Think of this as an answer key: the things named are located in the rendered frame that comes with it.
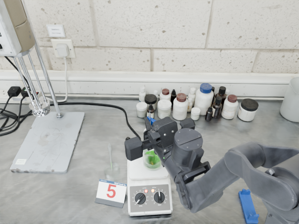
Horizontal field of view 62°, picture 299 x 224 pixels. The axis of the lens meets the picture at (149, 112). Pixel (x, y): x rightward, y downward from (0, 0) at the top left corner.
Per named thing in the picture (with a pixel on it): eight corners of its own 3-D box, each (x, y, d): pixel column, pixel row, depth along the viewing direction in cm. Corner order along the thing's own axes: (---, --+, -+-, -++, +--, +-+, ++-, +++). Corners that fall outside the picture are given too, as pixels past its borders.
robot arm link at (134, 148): (206, 154, 63) (210, 138, 59) (138, 182, 57) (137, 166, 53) (188, 132, 68) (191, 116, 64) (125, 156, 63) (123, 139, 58)
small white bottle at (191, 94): (195, 105, 112) (198, 90, 106) (189, 107, 111) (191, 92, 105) (191, 101, 114) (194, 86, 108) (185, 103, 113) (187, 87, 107)
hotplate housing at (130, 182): (172, 215, 75) (174, 202, 69) (128, 218, 74) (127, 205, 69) (164, 155, 91) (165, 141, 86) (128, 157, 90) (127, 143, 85)
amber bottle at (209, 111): (210, 122, 104) (212, 109, 99) (204, 119, 105) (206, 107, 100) (212, 118, 106) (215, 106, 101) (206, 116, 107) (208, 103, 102)
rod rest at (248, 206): (257, 224, 73) (261, 218, 70) (246, 223, 73) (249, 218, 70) (248, 192, 80) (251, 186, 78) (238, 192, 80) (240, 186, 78)
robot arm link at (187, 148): (216, 198, 53) (232, 162, 45) (185, 214, 50) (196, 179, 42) (186, 159, 60) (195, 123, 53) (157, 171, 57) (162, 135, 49)
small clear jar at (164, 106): (170, 110, 109) (171, 99, 105) (171, 120, 105) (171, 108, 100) (157, 110, 109) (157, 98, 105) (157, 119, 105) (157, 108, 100)
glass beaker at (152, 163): (141, 172, 76) (140, 154, 70) (143, 155, 81) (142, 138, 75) (164, 173, 76) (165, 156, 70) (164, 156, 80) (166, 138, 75)
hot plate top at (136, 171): (168, 178, 75) (168, 176, 74) (128, 180, 74) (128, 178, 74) (164, 147, 84) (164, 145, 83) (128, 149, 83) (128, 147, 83)
